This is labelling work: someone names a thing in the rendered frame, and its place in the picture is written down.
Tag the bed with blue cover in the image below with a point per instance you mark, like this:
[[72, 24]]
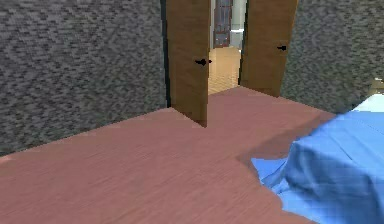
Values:
[[336, 166]]

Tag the brown wooden room door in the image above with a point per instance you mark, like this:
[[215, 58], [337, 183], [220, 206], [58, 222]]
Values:
[[266, 66], [187, 40]]

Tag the dark glass paned door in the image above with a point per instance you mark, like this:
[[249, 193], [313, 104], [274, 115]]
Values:
[[222, 23]]

